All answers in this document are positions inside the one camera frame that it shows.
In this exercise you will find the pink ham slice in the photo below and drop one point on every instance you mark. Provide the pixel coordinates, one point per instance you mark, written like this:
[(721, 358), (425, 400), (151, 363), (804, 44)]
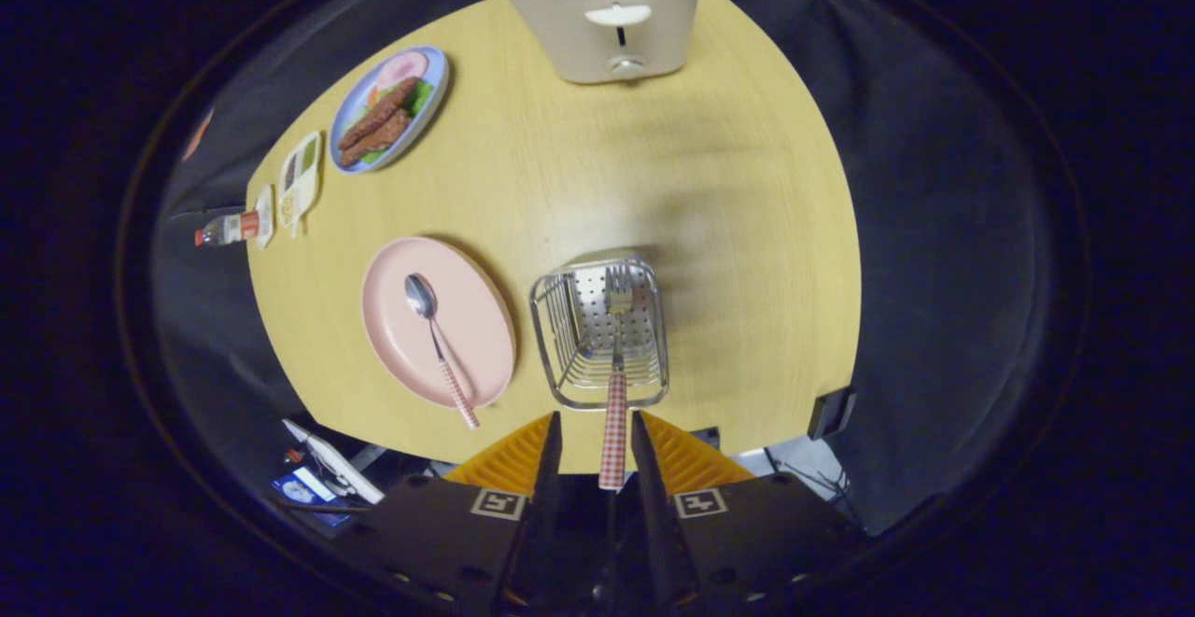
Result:
[(403, 68)]

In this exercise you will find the clear bottle with red cap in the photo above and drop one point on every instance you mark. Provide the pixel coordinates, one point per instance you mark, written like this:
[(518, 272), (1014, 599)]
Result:
[(224, 230)]

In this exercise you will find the white toaster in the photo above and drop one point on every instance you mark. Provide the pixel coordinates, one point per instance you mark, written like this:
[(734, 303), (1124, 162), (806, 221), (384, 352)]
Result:
[(597, 29)]

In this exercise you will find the pink plate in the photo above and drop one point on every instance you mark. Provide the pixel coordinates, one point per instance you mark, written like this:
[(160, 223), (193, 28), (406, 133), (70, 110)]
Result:
[(476, 328)]

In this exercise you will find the white square coaster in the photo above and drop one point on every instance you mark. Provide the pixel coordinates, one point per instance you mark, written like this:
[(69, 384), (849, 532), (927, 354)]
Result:
[(265, 216)]

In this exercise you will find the white flat board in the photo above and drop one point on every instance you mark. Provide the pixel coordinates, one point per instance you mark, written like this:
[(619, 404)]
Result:
[(336, 468)]

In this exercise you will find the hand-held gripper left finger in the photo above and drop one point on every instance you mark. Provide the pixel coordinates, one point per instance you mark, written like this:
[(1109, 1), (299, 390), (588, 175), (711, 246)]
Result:
[(546, 468)]

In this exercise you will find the white divided condiment tray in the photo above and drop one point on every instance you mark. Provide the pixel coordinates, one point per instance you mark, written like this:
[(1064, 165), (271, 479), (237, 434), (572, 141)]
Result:
[(301, 178)]

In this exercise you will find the blue plate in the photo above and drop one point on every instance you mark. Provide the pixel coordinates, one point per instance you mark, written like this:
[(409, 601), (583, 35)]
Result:
[(350, 113)]

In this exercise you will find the green lettuce leaf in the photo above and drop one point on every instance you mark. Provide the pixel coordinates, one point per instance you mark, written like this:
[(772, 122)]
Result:
[(422, 96)]

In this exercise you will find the black table clamp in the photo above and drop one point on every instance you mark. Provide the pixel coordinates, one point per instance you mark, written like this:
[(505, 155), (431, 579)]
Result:
[(831, 412)]

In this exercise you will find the brown meat strip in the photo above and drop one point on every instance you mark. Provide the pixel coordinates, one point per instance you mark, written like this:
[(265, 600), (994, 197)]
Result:
[(378, 113), (378, 138)]

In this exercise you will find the blue printed packet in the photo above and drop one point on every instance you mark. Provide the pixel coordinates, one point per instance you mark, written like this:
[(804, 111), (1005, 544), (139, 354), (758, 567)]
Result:
[(303, 491)]

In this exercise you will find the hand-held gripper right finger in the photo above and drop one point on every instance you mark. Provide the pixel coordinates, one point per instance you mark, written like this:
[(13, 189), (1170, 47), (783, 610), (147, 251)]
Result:
[(649, 468)]

